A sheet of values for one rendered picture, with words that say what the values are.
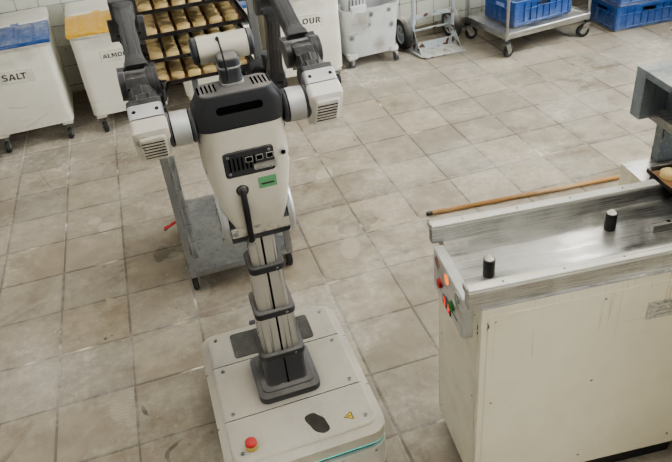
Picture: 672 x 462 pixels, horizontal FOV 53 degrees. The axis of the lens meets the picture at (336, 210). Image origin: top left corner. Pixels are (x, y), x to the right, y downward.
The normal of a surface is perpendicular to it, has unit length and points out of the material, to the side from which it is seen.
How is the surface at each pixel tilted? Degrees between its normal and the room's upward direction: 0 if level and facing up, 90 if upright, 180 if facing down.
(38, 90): 92
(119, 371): 0
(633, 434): 90
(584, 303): 90
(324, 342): 0
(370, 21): 95
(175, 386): 0
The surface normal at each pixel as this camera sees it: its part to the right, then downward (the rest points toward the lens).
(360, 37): 0.37, 0.57
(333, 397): -0.08, -0.83
